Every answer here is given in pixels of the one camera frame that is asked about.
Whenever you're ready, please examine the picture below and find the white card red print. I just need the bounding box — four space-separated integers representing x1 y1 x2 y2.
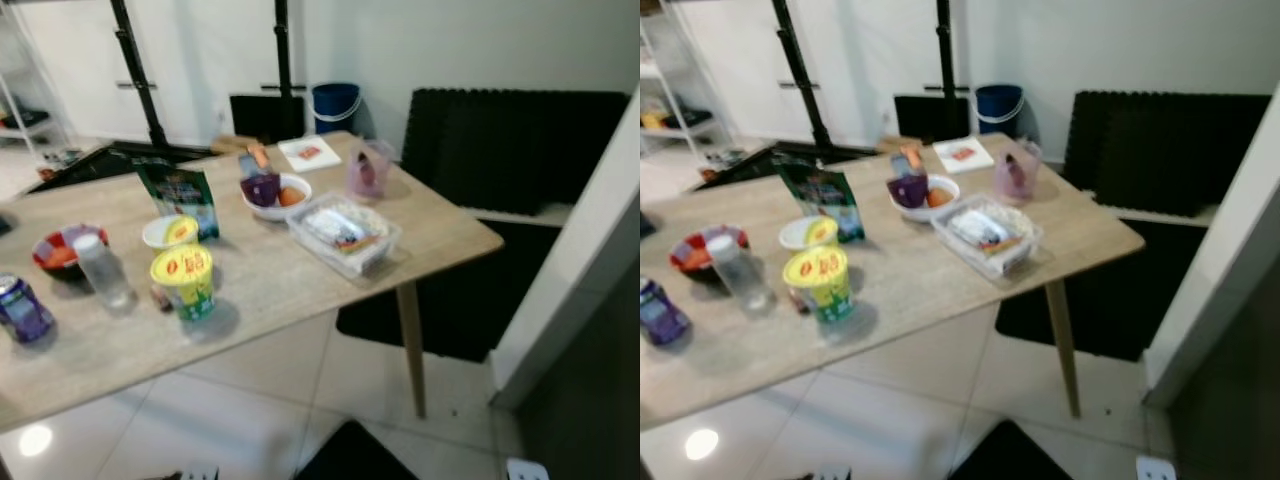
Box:
932 136 997 176
277 134 344 174

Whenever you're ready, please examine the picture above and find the blue bucket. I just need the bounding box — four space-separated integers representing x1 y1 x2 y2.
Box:
975 83 1025 138
311 82 362 136

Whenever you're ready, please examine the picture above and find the grey fridge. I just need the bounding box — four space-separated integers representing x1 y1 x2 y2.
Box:
488 95 641 480
1143 85 1280 480

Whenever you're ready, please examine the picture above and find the white ceramic bowl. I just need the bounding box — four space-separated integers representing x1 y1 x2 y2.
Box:
888 173 961 223
241 172 313 221

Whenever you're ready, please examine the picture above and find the black box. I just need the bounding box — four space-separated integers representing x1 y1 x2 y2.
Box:
893 94 971 143
229 93 306 144

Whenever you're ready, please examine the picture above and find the clear plastic bottle white cap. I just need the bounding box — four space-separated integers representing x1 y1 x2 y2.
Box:
707 235 773 313
72 233 134 309

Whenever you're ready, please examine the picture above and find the clear plastic food container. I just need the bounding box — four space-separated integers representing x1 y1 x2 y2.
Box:
930 193 1044 281
287 192 403 281

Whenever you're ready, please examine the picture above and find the black floor mat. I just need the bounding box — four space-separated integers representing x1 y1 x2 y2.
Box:
995 220 1216 363
945 420 1076 480
295 420 421 480
335 218 561 363

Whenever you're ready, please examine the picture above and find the white bowl yellow lid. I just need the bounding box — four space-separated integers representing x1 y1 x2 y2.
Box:
779 215 839 253
142 214 201 253

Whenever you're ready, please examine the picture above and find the black tripod pole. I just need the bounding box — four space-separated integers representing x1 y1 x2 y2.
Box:
770 0 836 151
272 0 293 98
108 0 171 149
935 0 956 98

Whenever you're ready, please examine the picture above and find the black flat board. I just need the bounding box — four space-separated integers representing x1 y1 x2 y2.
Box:
25 140 216 196
693 140 883 193

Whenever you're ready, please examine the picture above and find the red black bowl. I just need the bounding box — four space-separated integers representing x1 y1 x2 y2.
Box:
670 225 751 281
32 224 109 281

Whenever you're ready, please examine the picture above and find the black foam mat stack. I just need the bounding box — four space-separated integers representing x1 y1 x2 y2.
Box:
400 87 633 216
1062 90 1273 219

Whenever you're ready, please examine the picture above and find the white shelf rack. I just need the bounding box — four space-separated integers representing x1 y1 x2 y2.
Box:
0 20 71 151
640 5 721 161

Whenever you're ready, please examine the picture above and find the light wooden table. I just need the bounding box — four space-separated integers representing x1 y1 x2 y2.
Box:
0 130 506 431
640 132 1146 431

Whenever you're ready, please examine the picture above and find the pink translucent cup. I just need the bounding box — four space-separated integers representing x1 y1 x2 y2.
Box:
346 138 396 201
993 138 1043 204

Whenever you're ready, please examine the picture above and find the small purple cup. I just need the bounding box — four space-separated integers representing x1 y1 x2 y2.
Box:
887 172 931 209
240 172 283 209

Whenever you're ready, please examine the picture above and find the purple drink can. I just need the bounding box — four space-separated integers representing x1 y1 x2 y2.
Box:
0 273 56 346
640 278 691 348

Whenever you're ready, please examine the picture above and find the dark green snack bag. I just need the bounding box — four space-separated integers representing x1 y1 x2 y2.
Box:
135 155 221 241
775 155 866 244

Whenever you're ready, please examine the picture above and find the yellow lid noodle cup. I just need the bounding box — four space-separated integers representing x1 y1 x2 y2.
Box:
783 246 854 324
150 245 215 323

